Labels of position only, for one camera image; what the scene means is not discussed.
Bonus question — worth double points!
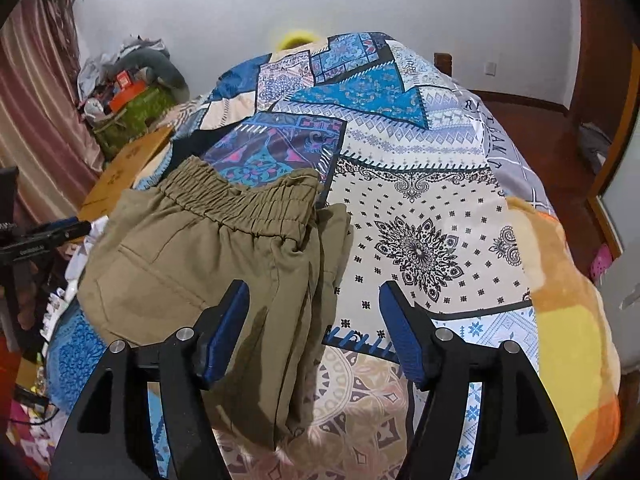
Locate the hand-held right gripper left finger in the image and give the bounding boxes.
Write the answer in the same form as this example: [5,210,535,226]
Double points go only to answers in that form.
[50,280,251,480]

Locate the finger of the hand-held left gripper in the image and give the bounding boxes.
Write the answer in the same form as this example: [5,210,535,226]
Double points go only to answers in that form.
[25,217,93,242]

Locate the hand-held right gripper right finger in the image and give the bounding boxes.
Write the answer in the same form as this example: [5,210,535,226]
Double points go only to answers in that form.
[378,281,581,480]

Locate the khaki pants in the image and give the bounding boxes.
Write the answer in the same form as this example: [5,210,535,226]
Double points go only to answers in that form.
[75,156,356,453]

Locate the yellow wooden lap desk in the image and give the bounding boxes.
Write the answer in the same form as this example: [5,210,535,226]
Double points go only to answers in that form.
[80,125,174,222]

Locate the green storage box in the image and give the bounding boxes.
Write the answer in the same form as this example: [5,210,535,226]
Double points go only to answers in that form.
[92,85,177,162]

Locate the striped pink curtain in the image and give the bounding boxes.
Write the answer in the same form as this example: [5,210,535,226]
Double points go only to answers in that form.
[0,0,107,241]

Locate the orange box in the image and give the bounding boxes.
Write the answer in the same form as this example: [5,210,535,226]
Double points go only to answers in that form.
[109,82,152,112]

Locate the black garment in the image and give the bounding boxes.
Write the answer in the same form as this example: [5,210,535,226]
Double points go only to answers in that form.
[167,129,226,162]

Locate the orange yellow plush blanket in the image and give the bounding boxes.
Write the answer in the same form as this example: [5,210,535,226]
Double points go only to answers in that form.
[505,195,624,477]

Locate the blue patchwork quilt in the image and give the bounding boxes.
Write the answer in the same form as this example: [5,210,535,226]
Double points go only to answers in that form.
[47,32,557,480]

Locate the pile of clothes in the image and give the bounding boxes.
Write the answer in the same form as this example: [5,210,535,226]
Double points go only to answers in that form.
[77,35,167,92]

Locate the pink slipper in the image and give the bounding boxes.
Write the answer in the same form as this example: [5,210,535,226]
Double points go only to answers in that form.
[590,245,614,279]

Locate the frosted sliding wardrobe door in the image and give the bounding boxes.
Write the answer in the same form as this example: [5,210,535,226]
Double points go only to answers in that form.
[586,45,640,261]

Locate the grey bag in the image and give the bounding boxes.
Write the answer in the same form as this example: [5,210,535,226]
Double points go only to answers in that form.
[577,122,614,172]

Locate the wooden door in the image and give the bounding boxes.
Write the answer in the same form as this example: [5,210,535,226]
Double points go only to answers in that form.
[570,0,631,126]

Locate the yellow foam ring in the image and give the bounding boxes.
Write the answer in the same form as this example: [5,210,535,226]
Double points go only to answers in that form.
[270,27,327,52]

